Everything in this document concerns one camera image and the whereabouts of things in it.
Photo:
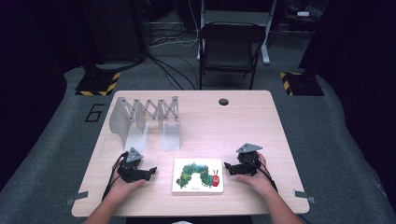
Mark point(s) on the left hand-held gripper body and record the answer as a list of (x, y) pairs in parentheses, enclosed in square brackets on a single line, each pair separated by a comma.
[(134, 155)]

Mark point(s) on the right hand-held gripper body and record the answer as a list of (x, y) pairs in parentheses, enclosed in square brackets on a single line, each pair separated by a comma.
[(249, 163)]

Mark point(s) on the white caterpillar picture book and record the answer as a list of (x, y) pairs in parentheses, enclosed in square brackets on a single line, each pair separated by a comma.
[(190, 189)]

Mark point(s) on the person's right hand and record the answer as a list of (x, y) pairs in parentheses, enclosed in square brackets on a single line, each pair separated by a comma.
[(260, 182)]

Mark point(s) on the person's left hand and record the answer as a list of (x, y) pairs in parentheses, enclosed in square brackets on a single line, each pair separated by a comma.
[(120, 188)]

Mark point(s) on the grey metal expandable book rack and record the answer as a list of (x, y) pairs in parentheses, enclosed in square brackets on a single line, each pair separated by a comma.
[(121, 121)]

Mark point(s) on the black stand base striped edge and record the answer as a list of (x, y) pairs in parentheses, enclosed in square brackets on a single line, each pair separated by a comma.
[(98, 82), (303, 84)]

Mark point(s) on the black folding chair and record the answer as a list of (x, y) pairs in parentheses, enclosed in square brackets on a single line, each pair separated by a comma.
[(229, 53)]

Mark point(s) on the dark cabinet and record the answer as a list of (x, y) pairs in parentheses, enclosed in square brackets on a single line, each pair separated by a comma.
[(115, 31)]

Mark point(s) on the dark cluttered shelf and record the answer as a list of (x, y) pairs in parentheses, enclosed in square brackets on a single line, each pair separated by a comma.
[(302, 15)]

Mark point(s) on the grey table edge bracket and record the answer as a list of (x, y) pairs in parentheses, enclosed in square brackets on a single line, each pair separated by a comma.
[(77, 196), (304, 196)]

